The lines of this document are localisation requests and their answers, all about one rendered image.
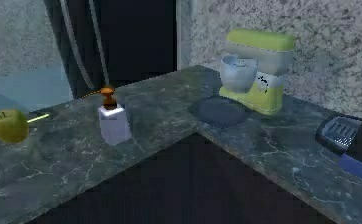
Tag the black fridge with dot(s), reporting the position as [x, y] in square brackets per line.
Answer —
[132, 40]

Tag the green apple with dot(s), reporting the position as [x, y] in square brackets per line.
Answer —
[9, 126]

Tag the white soap dispenser brown pump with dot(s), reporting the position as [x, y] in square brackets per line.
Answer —
[114, 125]

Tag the green stand mixer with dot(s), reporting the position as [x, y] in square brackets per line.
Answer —
[262, 73]

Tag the black blue coffee machine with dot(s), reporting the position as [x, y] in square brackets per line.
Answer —
[352, 133]

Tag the dark round mat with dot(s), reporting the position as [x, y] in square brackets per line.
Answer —
[219, 111]

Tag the dark marble worktop counter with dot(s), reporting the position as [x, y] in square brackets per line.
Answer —
[155, 133]

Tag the yellow green thin stick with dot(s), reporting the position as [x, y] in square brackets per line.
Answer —
[38, 117]

